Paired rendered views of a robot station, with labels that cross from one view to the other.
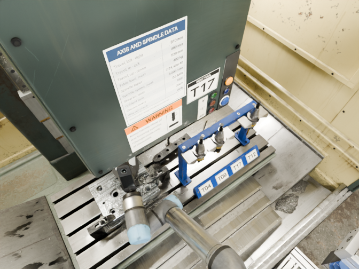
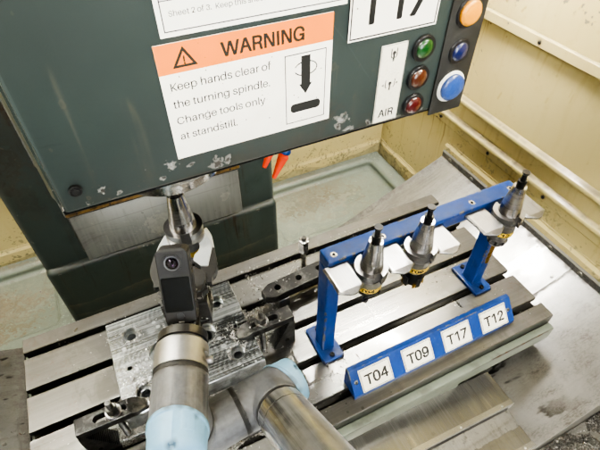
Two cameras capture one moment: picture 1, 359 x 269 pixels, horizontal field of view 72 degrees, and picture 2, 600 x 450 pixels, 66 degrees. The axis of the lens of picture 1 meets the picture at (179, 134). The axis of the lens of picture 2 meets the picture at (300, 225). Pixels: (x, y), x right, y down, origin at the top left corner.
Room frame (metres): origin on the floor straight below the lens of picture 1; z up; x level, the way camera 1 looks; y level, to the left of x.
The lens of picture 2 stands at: (0.00, -0.04, 1.88)
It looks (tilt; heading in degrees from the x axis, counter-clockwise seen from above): 46 degrees down; 8
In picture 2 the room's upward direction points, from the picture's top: straight up
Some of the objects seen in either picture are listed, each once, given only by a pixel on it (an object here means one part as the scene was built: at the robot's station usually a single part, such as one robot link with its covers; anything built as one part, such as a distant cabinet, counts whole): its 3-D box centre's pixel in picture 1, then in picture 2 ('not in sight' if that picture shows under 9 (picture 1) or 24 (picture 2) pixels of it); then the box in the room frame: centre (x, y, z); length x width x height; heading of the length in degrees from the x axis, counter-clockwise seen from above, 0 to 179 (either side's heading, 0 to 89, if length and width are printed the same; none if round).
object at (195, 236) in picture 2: not in sight; (184, 229); (0.49, 0.23, 1.33); 0.06 x 0.06 x 0.03
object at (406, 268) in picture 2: (209, 145); (395, 259); (0.58, -0.14, 1.21); 0.07 x 0.05 x 0.01; 34
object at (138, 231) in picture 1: (137, 226); (179, 413); (0.22, 0.15, 1.28); 0.11 x 0.08 x 0.09; 15
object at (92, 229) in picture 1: (102, 224); (114, 420); (0.30, 0.37, 0.97); 0.13 x 0.03 x 0.15; 124
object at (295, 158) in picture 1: (226, 145); (434, 296); (0.85, -0.32, 0.75); 0.89 x 0.70 x 0.26; 34
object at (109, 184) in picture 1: (124, 189); (185, 347); (0.47, 0.29, 0.97); 0.29 x 0.23 x 0.05; 124
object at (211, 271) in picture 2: (133, 166); (203, 270); (0.43, 0.18, 1.31); 0.09 x 0.05 x 0.02; 2
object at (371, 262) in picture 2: (200, 145); (373, 253); (0.55, -0.09, 1.26); 0.04 x 0.04 x 0.07
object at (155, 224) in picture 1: (145, 228); (203, 432); (0.23, 0.14, 1.18); 0.11 x 0.08 x 0.11; 130
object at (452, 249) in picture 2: (227, 133); (442, 240); (0.64, -0.23, 1.21); 0.07 x 0.05 x 0.01; 34
